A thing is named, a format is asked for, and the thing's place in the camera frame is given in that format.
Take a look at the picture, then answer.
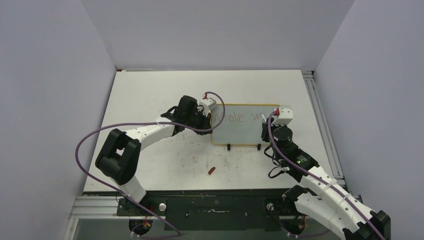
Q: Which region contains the aluminium frame rail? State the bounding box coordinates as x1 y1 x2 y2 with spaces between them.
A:
302 70 347 188
69 196 120 220

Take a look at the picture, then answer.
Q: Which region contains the aluminium frame rail front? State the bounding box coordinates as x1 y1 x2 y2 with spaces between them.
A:
69 196 120 220

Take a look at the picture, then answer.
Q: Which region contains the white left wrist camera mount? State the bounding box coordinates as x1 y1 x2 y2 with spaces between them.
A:
197 98 217 117

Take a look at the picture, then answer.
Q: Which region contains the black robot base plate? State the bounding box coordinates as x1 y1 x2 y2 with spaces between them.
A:
116 188 306 233

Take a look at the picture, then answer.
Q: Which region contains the yellow framed whiteboard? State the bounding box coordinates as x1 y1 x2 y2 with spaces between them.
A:
210 104 279 146

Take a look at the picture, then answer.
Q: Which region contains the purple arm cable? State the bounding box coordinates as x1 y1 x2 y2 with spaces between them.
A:
267 110 387 240
74 91 226 240

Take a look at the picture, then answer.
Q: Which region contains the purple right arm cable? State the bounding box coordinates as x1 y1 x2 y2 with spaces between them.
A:
267 110 387 240

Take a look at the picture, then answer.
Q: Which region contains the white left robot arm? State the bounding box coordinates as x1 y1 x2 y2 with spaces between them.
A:
95 95 217 216

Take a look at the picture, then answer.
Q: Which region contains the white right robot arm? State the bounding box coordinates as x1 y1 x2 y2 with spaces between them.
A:
261 117 391 240

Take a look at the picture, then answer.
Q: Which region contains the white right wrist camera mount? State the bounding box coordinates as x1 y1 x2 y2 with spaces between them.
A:
271 106 294 126

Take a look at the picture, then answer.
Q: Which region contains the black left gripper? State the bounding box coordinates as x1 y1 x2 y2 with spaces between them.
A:
185 108 213 136

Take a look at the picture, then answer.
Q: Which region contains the red marker cap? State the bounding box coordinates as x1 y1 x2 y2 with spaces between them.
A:
208 167 216 175

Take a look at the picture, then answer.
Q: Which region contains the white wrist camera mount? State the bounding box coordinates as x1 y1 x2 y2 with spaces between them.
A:
271 106 294 126
197 98 217 117

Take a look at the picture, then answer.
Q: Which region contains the aluminium frame rail right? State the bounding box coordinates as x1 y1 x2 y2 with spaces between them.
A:
302 70 347 188

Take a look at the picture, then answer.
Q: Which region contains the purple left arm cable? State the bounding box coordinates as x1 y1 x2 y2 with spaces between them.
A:
74 91 226 240

